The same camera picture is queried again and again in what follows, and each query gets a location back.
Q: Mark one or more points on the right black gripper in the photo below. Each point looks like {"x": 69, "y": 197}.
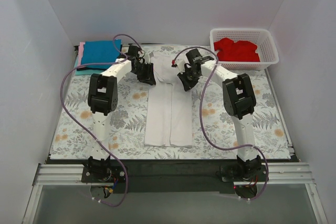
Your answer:
{"x": 187, "y": 77}

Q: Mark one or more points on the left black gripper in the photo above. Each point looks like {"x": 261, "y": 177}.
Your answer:
{"x": 146, "y": 72}

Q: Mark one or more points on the white t shirt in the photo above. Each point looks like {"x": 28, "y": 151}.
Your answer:
{"x": 169, "y": 113}

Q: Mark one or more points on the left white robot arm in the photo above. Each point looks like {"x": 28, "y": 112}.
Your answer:
{"x": 103, "y": 100}

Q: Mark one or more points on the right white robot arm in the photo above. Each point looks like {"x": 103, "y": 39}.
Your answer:
{"x": 239, "y": 102}

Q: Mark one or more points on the floral table mat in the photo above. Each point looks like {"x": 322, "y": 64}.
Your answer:
{"x": 213, "y": 129}

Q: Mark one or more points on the blue folded t shirt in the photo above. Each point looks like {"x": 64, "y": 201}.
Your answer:
{"x": 100, "y": 51}

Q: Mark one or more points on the white plastic basket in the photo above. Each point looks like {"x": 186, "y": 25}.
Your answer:
{"x": 266, "y": 47}

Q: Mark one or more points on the red t shirt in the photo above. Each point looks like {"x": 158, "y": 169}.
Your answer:
{"x": 240, "y": 51}

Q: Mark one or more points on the teal folded t shirt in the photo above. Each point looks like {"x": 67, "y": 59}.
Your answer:
{"x": 87, "y": 71}

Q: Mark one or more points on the pink folded t shirt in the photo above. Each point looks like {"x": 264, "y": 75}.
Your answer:
{"x": 80, "y": 52}

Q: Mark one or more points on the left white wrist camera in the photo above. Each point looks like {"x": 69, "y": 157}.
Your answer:
{"x": 150, "y": 55}

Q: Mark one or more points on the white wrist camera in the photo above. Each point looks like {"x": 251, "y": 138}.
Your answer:
{"x": 180, "y": 64}
{"x": 150, "y": 55}

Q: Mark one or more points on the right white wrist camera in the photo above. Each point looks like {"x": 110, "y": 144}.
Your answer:
{"x": 180, "y": 64}

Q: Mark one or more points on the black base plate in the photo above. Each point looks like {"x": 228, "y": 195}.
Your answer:
{"x": 133, "y": 185}

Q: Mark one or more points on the aluminium mounting rail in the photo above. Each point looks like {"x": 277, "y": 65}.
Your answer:
{"x": 274, "y": 173}

